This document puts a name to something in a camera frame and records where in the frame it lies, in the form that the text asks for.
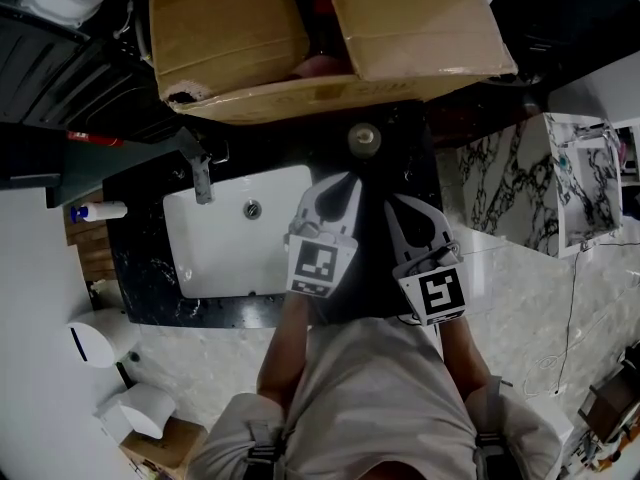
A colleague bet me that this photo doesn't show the dark ribbed metal panels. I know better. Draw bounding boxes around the dark ribbed metal panels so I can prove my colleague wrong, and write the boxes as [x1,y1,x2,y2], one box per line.
[0,2,191,144]

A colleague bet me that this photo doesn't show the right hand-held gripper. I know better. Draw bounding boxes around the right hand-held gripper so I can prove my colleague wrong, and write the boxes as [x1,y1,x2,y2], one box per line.
[383,193,470,328]

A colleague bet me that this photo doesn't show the white bottle with blue cap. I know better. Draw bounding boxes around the white bottle with blue cap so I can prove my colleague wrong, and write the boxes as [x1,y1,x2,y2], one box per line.
[69,200,129,223]

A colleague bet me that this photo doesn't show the black cabinet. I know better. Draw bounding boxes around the black cabinet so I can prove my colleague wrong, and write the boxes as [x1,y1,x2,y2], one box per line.
[487,0,640,89]

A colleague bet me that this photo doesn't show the white cylindrical wall dispenser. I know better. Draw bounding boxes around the white cylindrical wall dispenser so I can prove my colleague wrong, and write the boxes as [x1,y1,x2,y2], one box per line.
[64,310,141,369]

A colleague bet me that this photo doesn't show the white rectangular sink basin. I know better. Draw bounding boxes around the white rectangular sink basin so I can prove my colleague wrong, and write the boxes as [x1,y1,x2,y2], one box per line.
[162,164,316,300]

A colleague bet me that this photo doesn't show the marble patterned cabinet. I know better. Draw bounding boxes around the marble patterned cabinet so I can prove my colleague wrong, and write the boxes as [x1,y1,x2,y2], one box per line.
[457,112,626,260]

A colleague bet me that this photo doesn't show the dark grey flat panel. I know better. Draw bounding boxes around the dark grey flat panel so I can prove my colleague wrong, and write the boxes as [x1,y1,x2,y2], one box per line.
[0,122,69,192]

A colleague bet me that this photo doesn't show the white box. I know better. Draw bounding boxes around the white box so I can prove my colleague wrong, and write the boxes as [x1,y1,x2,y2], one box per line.
[524,395,575,469]

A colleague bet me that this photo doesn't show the small round glass jar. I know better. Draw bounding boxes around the small round glass jar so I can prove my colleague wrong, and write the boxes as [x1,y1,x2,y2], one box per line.
[347,121,383,159]

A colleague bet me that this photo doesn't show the dark wooden stool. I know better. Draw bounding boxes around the dark wooden stool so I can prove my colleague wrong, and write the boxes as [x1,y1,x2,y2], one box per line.
[577,347,640,444]

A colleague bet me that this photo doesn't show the black marble vanity table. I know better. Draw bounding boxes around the black marble vanity table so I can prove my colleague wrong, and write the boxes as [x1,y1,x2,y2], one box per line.
[102,100,444,329]

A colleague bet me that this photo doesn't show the dark teal platform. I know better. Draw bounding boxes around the dark teal platform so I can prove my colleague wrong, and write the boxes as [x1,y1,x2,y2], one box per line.
[44,137,186,209]

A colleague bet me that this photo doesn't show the large open cardboard box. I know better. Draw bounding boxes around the large open cardboard box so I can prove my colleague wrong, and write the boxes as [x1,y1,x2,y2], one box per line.
[148,0,519,127]

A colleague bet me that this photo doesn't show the brown wooden slat panel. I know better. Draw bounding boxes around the brown wooden slat panel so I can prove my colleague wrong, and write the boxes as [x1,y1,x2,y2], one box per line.
[63,190,119,283]

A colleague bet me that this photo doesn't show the white rounded wall dispenser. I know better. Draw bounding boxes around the white rounded wall dispenser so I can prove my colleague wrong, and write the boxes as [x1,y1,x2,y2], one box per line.
[93,381,177,444]

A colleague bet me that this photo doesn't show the person's right forearm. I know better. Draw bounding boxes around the person's right forearm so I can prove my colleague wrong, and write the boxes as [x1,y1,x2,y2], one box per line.
[437,315,490,402]

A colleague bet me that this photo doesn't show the black floor cable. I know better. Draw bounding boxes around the black floor cable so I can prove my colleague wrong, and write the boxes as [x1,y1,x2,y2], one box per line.
[553,237,640,397]

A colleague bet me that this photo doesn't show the chrome faucet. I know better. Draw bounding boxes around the chrome faucet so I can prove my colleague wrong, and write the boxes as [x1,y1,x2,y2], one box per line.
[172,126,231,207]

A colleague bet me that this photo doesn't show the red fire extinguisher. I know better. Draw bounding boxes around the red fire extinguisher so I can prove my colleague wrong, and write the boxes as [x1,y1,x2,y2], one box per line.
[66,128,125,148]

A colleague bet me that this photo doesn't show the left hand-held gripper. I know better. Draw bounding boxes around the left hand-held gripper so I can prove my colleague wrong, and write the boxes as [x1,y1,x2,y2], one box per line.
[283,170,365,300]

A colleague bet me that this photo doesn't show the person's light grey shirt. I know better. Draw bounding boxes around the person's light grey shirt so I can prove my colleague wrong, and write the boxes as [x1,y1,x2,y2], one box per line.
[185,316,564,480]

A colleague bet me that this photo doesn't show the grey harness strap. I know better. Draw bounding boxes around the grey harness strap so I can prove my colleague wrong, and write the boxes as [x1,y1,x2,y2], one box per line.
[247,420,286,480]
[472,375,516,480]

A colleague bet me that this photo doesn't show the person's left forearm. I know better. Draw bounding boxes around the person's left forearm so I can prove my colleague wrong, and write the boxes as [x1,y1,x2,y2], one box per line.
[255,292,314,412]

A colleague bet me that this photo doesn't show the small brown cardboard box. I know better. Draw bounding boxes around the small brown cardboard box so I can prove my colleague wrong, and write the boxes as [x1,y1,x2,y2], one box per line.
[118,415,210,480]

